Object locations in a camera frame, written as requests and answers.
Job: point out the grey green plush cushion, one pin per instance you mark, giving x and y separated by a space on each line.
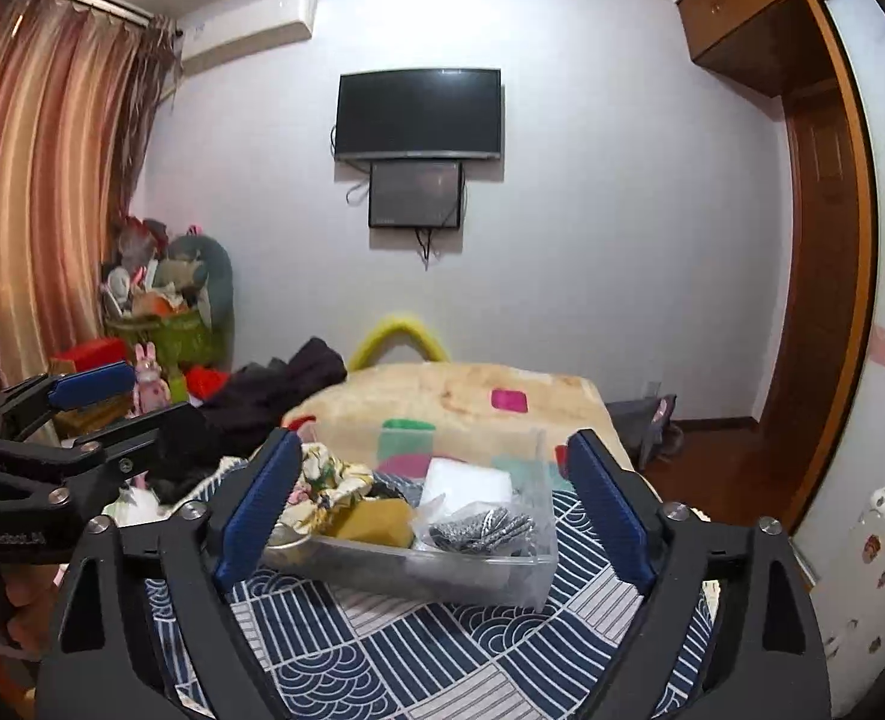
213 270

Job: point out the wall television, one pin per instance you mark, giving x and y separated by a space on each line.
420 112

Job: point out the navy white patterned tablecloth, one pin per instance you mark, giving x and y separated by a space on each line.
412 652

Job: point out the yellow soft ball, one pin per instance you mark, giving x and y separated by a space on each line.
375 523

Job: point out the green gift bag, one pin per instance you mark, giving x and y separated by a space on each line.
172 341

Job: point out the red box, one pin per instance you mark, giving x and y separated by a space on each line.
93 354

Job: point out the black clothes pile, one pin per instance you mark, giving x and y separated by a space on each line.
270 390

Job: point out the floral scrunchie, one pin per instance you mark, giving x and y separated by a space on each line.
330 480

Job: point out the grey floor bag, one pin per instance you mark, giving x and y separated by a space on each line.
641 427

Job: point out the yellow curved foam tube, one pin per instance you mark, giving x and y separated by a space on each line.
397 322

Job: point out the beige printed blanket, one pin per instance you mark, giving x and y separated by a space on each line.
450 390

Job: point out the striped orange curtain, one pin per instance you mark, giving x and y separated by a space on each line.
45 165

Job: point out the bag of silver scrubbers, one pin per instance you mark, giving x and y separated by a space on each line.
480 529

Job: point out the white power strip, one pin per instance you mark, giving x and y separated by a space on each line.
877 562

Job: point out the white foam block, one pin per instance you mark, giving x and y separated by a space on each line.
465 484

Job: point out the pile of toys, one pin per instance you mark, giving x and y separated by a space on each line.
142 277

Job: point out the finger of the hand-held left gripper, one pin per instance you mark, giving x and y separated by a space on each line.
90 386
135 439

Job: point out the white air conditioner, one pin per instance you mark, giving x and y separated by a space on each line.
247 34

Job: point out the wooden door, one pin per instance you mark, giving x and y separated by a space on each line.
817 277

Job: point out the red cloth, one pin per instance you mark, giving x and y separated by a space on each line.
210 382

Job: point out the clear plastic box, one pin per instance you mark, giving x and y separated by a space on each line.
450 577

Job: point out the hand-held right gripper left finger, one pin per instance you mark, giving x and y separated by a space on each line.
255 510

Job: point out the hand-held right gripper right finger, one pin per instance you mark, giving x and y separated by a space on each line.
611 510

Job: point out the small wall monitor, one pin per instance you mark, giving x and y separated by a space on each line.
416 193

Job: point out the wooden overhead cabinet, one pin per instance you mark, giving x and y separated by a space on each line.
742 7

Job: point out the pink rabbit toy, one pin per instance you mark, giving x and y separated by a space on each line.
150 382

